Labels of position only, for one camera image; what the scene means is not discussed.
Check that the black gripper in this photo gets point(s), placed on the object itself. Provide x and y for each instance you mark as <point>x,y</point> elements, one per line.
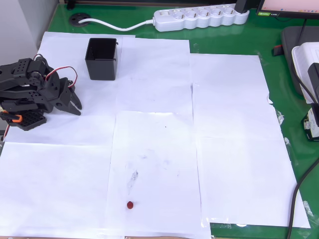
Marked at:
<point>65,96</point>

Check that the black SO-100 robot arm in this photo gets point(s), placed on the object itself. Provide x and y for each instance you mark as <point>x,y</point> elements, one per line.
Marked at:
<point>20,92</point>

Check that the black square cup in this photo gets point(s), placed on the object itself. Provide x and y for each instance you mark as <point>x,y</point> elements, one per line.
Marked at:
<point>101,67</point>

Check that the red plastic push pin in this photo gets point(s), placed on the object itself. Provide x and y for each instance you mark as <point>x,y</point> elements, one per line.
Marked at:
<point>130,205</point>

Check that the orange black table clamp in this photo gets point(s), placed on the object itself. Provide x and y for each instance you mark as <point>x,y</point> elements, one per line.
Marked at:
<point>15,117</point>

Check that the white power strip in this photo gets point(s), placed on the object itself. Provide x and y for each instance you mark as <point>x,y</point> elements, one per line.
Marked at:
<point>199,21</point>

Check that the black plug adapter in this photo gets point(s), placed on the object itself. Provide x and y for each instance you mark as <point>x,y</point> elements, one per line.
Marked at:
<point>241,5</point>

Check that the clear tape piece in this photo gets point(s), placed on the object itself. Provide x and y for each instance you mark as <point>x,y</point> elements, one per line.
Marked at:
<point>307,207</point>
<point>280,117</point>
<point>287,142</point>

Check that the small black red device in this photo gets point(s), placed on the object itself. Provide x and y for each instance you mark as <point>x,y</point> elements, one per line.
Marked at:
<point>277,51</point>

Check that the dark grey pad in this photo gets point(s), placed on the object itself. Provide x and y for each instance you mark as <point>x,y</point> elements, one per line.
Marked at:
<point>289,39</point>

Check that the black computer monitor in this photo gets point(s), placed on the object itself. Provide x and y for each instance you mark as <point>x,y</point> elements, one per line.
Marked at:
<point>286,7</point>

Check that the white plastic container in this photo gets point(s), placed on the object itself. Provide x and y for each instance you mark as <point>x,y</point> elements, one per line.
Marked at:
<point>304,54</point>

